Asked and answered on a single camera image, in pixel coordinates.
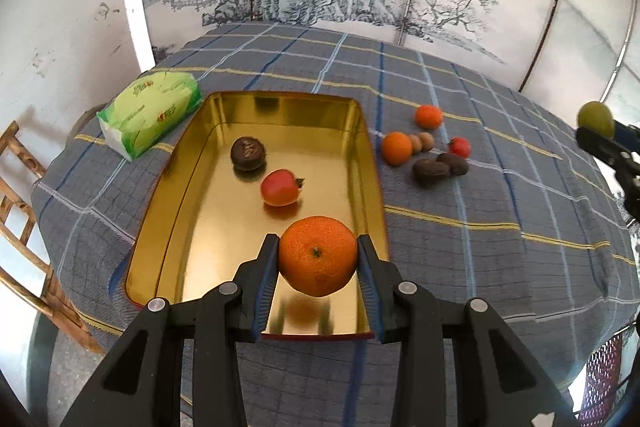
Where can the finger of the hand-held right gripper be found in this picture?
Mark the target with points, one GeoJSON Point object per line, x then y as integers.
{"type": "Point", "coordinates": [607, 149]}
{"type": "Point", "coordinates": [629, 134]}

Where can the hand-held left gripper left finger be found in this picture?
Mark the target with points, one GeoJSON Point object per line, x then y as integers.
{"type": "Point", "coordinates": [265, 292]}

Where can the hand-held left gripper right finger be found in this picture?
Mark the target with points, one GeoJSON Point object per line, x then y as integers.
{"type": "Point", "coordinates": [372, 302]}

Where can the green round fruit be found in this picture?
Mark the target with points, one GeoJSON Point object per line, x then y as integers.
{"type": "Point", "coordinates": [596, 118]}

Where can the large orange mandarin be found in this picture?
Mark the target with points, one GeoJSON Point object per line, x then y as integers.
{"type": "Point", "coordinates": [317, 257]}

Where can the gold and red tin box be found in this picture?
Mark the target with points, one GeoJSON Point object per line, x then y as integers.
{"type": "Point", "coordinates": [215, 217]}

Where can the dark brown round fruit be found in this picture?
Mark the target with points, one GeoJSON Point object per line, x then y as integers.
{"type": "Point", "coordinates": [247, 153]}
{"type": "Point", "coordinates": [429, 173]}
{"type": "Point", "coordinates": [456, 163]}

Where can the red round fruit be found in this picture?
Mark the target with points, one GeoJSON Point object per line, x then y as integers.
{"type": "Point", "coordinates": [280, 188]}

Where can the small red fruit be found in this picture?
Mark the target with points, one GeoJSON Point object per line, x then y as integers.
{"type": "Point", "coordinates": [460, 148]}

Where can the red lattice object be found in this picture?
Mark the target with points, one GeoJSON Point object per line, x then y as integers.
{"type": "Point", "coordinates": [602, 374]}

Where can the green tissue pack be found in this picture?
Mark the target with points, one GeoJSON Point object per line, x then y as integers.
{"type": "Point", "coordinates": [147, 114]}

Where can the wooden chair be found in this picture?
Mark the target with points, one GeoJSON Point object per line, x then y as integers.
{"type": "Point", "coordinates": [30, 257]}

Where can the brown round wooden stool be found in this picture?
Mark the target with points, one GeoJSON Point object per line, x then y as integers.
{"type": "Point", "coordinates": [82, 124]}

